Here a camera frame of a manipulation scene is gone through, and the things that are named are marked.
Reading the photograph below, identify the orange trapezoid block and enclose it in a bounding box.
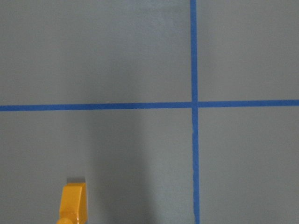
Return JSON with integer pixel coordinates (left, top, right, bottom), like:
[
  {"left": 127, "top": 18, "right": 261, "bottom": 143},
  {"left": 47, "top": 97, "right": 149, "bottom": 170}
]
[{"left": 57, "top": 182, "right": 88, "bottom": 224}]

